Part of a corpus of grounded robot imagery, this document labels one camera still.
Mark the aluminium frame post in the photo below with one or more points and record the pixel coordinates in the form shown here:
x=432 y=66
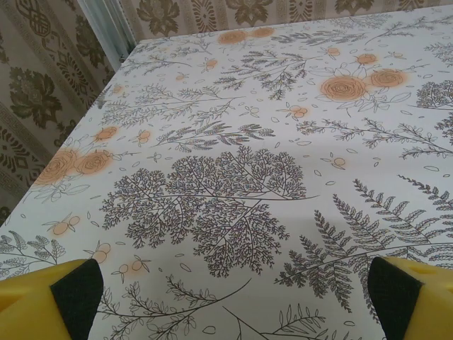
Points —
x=109 y=32

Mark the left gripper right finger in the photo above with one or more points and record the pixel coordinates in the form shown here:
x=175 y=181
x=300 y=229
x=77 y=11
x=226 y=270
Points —
x=417 y=304

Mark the floral patterned tablecloth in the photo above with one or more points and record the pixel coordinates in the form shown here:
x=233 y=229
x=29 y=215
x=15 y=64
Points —
x=226 y=141

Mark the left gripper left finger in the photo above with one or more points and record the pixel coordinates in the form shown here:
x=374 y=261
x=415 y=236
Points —
x=32 y=304

